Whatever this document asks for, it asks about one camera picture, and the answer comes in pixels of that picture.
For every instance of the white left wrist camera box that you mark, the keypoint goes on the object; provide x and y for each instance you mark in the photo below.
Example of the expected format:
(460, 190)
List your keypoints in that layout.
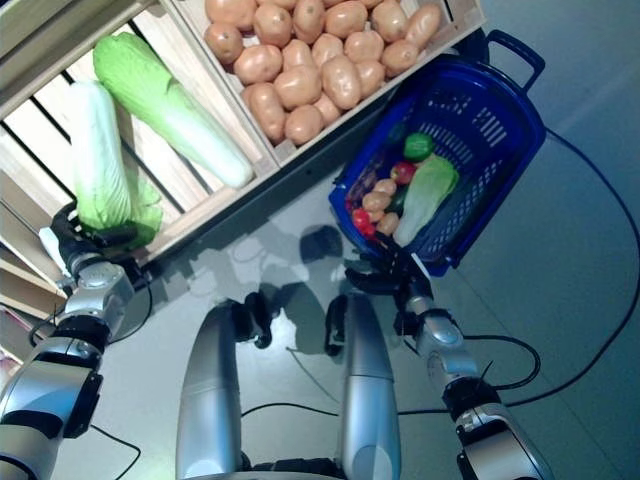
(50, 245)

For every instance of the red bell pepper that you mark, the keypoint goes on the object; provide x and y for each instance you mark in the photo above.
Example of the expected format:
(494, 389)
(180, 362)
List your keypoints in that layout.
(364, 220)

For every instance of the green white napa cabbage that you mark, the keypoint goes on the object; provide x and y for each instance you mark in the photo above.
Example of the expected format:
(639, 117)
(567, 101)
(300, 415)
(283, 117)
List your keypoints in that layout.
(165, 105)
(425, 195)
(97, 160)

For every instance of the silver black left robot leg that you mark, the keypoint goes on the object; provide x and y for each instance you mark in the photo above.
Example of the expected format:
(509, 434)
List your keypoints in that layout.
(210, 390)

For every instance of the silver black right robot leg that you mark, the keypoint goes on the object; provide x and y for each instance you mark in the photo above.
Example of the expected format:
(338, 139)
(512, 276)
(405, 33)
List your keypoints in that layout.
(367, 380)

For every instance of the red apple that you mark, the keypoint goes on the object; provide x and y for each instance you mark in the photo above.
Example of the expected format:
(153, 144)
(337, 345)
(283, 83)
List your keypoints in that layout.
(404, 172)

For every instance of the silver black robot leg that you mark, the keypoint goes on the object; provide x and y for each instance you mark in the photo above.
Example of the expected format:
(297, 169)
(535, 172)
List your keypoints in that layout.
(210, 390)
(367, 380)

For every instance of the dark robot waist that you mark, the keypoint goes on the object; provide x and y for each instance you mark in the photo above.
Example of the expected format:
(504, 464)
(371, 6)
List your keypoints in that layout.
(290, 470)

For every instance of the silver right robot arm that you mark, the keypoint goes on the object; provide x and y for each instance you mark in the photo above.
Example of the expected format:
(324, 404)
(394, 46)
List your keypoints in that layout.
(450, 345)

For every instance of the green bell pepper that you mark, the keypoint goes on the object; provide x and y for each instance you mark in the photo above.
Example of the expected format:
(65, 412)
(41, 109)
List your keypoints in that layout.
(419, 146)

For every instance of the brown potato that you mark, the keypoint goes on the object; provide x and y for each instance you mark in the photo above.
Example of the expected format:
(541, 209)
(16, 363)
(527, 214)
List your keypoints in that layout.
(424, 26)
(258, 64)
(387, 19)
(298, 54)
(303, 125)
(385, 187)
(387, 222)
(400, 55)
(327, 107)
(370, 77)
(341, 75)
(363, 46)
(327, 47)
(308, 12)
(272, 25)
(223, 42)
(345, 17)
(297, 86)
(376, 201)
(231, 11)
(267, 110)

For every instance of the blue plastic shopping basket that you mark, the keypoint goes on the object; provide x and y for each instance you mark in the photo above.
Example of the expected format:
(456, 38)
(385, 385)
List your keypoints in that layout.
(500, 165)

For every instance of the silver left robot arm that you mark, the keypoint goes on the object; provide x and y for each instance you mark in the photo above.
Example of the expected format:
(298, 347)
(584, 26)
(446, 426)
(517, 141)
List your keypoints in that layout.
(65, 365)

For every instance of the light wooden slatted crate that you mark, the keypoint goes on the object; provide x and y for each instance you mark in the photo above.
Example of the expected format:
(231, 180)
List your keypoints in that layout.
(467, 17)
(200, 220)

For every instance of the wooden display shelf stand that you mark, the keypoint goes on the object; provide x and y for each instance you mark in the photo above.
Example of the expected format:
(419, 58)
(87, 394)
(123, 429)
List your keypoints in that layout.
(50, 55)

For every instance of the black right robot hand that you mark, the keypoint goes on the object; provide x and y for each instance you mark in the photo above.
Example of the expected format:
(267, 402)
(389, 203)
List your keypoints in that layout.
(385, 275)

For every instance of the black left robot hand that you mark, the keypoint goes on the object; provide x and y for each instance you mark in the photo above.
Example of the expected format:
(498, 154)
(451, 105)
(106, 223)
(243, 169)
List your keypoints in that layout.
(110, 236)

